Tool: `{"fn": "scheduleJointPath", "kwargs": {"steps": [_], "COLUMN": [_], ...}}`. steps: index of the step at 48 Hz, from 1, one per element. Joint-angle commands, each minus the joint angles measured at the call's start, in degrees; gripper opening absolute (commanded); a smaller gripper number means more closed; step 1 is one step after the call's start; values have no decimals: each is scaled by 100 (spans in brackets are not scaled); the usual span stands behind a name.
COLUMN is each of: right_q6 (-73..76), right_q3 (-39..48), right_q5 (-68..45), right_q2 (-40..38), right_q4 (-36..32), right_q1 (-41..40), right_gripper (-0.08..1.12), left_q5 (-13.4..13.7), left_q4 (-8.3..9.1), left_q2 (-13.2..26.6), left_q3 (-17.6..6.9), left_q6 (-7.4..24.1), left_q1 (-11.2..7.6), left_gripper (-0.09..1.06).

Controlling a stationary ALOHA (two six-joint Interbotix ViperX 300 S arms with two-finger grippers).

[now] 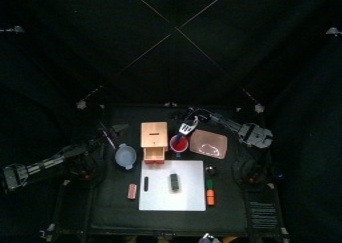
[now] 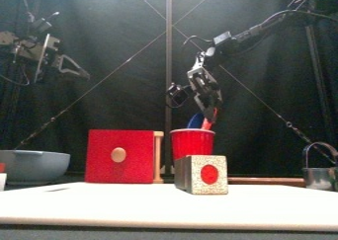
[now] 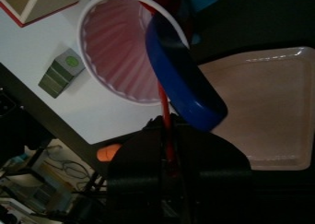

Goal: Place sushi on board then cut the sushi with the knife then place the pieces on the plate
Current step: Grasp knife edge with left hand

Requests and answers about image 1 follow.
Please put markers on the white slotted spatula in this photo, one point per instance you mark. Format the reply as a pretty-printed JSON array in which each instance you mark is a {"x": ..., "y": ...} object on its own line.
[{"x": 187, "y": 128}]

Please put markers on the white cutting board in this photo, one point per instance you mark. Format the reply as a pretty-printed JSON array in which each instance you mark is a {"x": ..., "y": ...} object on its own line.
[{"x": 173, "y": 187}]

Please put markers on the dark green sushi roll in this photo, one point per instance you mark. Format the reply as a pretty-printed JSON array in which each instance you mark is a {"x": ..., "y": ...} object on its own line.
[{"x": 174, "y": 182}]

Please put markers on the red plastic cup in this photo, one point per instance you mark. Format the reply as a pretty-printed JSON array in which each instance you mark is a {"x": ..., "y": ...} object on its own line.
[{"x": 179, "y": 144}]

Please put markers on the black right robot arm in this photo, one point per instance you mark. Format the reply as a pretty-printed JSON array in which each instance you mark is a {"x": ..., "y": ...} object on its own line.
[{"x": 242, "y": 130}]

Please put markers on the pink salmon sushi piece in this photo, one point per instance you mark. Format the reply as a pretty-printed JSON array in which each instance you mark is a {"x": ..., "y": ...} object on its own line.
[{"x": 133, "y": 191}]

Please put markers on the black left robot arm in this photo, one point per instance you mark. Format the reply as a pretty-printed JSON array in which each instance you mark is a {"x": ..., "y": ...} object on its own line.
[{"x": 42, "y": 167}]

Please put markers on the grey-blue plastic bowl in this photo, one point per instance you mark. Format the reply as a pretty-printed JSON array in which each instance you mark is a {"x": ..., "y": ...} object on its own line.
[{"x": 126, "y": 156}]

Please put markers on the small black round toy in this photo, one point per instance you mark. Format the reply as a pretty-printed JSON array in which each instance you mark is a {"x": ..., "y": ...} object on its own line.
[{"x": 210, "y": 169}]

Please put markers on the orange toy carrot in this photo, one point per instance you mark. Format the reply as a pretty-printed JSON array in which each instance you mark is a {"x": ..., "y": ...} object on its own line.
[{"x": 210, "y": 193}]

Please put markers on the wooden box with drawer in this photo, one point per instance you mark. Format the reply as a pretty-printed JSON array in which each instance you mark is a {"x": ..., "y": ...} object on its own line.
[{"x": 154, "y": 142}]

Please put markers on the grey frame clamp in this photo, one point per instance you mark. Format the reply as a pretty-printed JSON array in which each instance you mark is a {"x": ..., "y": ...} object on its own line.
[
  {"x": 333, "y": 31},
  {"x": 258, "y": 108},
  {"x": 82, "y": 104},
  {"x": 16, "y": 29}
]

